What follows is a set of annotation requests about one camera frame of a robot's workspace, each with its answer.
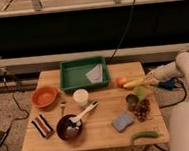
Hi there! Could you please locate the green cucumber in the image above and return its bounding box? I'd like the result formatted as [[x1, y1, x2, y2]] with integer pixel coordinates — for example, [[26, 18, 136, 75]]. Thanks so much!
[[130, 131, 159, 145]]

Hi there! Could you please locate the black cable to wall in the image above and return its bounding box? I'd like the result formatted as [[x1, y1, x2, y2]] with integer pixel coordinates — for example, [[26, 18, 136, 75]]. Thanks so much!
[[100, 0, 144, 65]]

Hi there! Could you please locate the dark purple bowl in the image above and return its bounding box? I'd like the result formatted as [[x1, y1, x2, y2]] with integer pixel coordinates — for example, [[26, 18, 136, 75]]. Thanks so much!
[[56, 114, 83, 141]]

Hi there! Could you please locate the black cable on floor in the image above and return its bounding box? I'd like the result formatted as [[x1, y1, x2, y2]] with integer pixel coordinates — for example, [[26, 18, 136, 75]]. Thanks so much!
[[0, 68, 34, 151]]

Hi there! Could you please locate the orange bowl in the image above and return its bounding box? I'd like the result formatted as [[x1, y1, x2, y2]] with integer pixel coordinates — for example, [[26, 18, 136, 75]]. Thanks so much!
[[31, 86, 58, 108]]

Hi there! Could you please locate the blue object beside table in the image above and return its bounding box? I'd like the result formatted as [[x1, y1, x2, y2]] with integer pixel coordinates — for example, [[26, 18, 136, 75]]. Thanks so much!
[[158, 79, 175, 91]]

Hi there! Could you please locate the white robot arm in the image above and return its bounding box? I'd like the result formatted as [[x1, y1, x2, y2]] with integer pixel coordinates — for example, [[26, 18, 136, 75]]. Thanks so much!
[[146, 51, 189, 151]]

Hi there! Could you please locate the blue sponge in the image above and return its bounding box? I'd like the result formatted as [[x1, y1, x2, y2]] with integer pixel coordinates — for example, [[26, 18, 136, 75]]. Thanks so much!
[[112, 111, 134, 132]]

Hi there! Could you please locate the yellow banana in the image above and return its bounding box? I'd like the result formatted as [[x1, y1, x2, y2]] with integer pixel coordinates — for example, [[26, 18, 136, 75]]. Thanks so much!
[[123, 78, 149, 89]]

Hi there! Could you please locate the bunch of red grapes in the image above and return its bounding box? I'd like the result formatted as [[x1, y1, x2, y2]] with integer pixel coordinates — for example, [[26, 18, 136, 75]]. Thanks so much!
[[134, 99, 151, 122]]

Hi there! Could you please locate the metal can green label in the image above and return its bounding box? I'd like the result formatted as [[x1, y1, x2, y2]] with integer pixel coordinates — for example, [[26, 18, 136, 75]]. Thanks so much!
[[125, 86, 147, 111]]

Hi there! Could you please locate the green plastic tray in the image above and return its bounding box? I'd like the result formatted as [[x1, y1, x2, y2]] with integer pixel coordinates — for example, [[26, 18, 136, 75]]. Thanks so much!
[[60, 56, 110, 93]]

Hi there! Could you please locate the white plastic cup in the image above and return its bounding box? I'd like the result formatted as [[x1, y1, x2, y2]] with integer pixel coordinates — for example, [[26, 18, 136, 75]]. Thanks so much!
[[73, 88, 89, 106]]

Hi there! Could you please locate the white folded paper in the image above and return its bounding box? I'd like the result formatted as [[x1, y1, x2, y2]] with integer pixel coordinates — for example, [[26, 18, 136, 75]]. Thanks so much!
[[86, 63, 103, 83]]

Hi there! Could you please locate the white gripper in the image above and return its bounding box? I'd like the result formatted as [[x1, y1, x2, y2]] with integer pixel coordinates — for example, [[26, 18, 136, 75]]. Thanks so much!
[[143, 61, 180, 85]]

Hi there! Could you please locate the metal fork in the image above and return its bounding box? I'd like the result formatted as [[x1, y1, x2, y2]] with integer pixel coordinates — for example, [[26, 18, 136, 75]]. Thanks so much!
[[60, 101, 66, 115]]

